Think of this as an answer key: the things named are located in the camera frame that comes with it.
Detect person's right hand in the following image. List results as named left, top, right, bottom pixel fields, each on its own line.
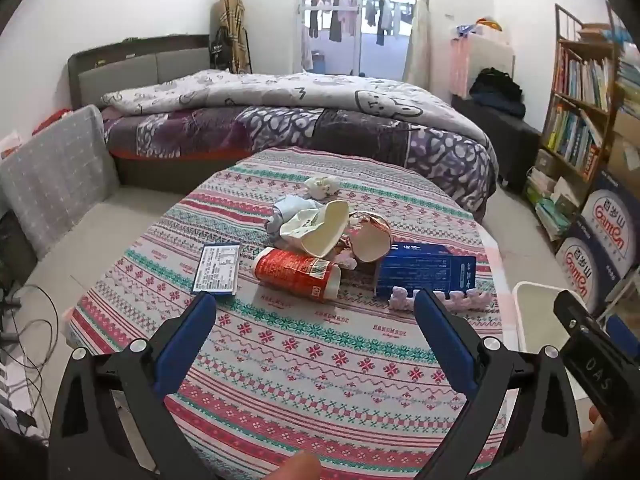
left=581, top=406, right=609, bottom=467

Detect stack of papers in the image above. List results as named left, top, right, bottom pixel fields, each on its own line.
left=607, top=0, right=640, bottom=116

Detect grey folded mattress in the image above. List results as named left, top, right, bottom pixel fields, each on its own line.
left=0, top=105, right=121, bottom=258

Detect white balcony door frame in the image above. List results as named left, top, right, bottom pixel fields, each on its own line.
left=297, top=0, right=416, bottom=78

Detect blue white flat packet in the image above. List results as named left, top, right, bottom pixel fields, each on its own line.
left=191, top=244, right=241, bottom=295

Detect colourful toy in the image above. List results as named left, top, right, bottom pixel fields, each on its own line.
left=452, top=17, right=506, bottom=38

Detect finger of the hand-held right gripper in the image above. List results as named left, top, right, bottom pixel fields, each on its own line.
left=552, top=289, right=599, bottom=342
left=606, top=313, right=640, bottom=362

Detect black cables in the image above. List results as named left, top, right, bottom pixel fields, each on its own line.
left=0, top=285, right=61, bottom=411

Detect row of hanging clothes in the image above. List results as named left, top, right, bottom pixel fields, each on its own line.
left=300, top=0, right=416, bottom=73

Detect white crushed paper cup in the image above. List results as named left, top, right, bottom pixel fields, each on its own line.
left=279, top=200, right=349, bottom=257

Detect grey printed quilt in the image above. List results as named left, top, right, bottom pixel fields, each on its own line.
left=100, top=69, right=453, bottom=121

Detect patterned striped tablecloth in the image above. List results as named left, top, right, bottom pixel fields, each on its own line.
left=65, top=146, right=521, bottom=480

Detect plaid coat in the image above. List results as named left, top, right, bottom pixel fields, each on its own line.
left=215, top=0, right=253, bottom=75

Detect purple patterned blanket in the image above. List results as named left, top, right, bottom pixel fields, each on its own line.
left=102, top=107, right=498, bottom=221

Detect blue white carton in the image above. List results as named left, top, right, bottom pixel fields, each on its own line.
left=555, top=215, right=621, bottom=311
left=580, top=170, right=640, bottom=281

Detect crumpled blue-grey paper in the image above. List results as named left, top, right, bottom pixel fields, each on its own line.
left=265, top=197, right=321, bottom=233

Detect crushed patterned paper cup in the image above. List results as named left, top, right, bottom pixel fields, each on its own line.
left=345, top=210, right=394, bottom=265

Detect wooden bookshelf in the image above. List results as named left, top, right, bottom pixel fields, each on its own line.
left=522, top=4, right=618, bottom=241

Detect red paper cup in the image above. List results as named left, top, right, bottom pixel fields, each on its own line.
left=252, top=247, right=342, bottom=304

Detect crumpled white tissue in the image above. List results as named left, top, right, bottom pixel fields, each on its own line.
left=304, top=176, right=337, bottom=198

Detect red cloth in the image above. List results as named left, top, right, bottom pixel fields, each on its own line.
left=32, top=109, right=71, bottom=133

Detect grey upholstered bed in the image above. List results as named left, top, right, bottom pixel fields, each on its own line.
left=67, top=34, right=501, bottom=221

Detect pink cabinet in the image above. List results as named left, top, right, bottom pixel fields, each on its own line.
left=450, top=35, right=516, bottom=101

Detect cream curtain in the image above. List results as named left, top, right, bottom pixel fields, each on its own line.
left=402, top=0, right=433, bottom=88

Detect black storage bench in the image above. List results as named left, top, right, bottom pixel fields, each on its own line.
left=452, top=95, right=543, bottom=193

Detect brown cardboard box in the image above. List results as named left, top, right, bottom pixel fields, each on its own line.
left=607, top=85, right=640, bottom=181

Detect black bag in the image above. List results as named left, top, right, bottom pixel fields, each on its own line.
left=209, top=27, right=233, bottom=70

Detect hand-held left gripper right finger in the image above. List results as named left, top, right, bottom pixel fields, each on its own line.
left=414, top=287, right=583, bottom=480

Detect row of colourful books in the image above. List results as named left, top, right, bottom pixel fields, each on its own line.
left=555, top=47, right=613, bottom=111
left=542, top=105, right=603, bottom=168

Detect stack of books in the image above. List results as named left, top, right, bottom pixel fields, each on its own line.
left=525, top=167, right=581, bottom=241

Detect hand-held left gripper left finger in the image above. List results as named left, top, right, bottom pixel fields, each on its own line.
left=47, top=291, right=218, bottom=480

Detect dark clothes pile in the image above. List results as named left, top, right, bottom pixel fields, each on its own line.
left=469, top=67, right=527, bottom=120

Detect white plastic bin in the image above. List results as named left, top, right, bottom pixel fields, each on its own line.
left=512, top=281, right=593, bottom=403

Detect person's left hand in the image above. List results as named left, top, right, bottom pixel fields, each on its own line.
left=271, top=450, right=324, bottom=480

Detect blue carton box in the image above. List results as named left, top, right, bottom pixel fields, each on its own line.
left=374, top=242, right=477, bottom=298

